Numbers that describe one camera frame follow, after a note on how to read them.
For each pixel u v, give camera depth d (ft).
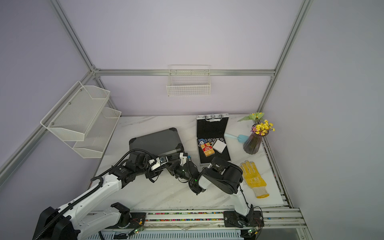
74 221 1.38
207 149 3.15
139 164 2.12
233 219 2.42
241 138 3.53
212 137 3.41
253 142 2.98
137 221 2.36
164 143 3.04
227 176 1.69
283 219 2.49
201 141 3.31
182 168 2.57
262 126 2.64
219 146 3.24
